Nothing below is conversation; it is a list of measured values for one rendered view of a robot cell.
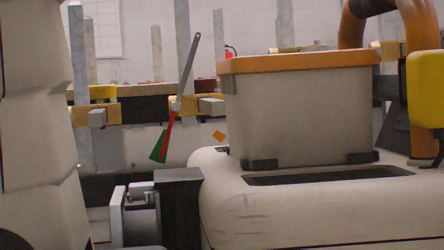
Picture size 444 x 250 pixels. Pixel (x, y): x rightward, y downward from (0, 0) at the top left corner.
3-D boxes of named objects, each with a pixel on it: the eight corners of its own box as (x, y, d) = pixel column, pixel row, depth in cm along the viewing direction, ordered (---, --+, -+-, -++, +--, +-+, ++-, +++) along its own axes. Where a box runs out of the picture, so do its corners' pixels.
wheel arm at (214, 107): (227, 119, 174) (226, 98, 174) (211, 120, 174) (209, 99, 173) (208, 112, 217) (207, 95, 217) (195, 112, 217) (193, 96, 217)
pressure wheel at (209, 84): (220, 122, 211) (218, 76, 211) (188, 125, 211) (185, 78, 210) (217, 121, 219) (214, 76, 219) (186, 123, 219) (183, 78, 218)
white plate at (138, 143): (234, 162, 207) (231, 121, 207) (125, 171, 205) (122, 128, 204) (233, 162, 208) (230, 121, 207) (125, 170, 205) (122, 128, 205)
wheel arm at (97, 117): (103, 130, 176) (102, 110, 175) (87, 132, 175) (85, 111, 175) (109, 121, 219) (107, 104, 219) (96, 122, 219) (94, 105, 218)
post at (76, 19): (96, 203, 205) (82, 1, 203) (81, 205, 205) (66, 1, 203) (96, 201, 209) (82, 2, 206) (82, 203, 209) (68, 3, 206)
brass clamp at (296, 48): (327, 65, 208) (326, 44, 208) (271, 69, 207) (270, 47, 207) (321, 65, 214) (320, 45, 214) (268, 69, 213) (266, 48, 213)
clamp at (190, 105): (226, 113, 207) (225, 92, 207) (170, 117, 206) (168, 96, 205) (223, 112, 212) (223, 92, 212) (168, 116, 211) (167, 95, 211)
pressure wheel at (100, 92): (125, 127, 218) (122, 81, 217) (103, 130, 211) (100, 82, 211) (102, 128, 222) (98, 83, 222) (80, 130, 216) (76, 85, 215)
